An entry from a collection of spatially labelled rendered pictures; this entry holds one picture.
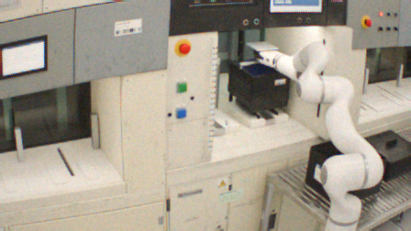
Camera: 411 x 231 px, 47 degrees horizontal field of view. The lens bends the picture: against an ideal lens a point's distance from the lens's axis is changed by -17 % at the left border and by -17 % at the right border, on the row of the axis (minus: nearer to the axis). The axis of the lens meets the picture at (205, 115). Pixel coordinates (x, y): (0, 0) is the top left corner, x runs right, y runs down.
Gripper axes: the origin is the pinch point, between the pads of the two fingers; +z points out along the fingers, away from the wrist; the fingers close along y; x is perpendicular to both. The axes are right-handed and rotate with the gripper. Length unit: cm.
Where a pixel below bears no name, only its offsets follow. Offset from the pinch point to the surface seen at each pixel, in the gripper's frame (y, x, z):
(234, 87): -10.4, -17.8, 4.3
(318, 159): -5, -28, -56
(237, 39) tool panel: 21, -11, 52
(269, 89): -1.4, -14.6, -10.5
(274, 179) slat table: -15, -43, -39
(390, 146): 44, -33, -59
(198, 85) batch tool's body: -48, 1, -30
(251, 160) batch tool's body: -22, -36, -31
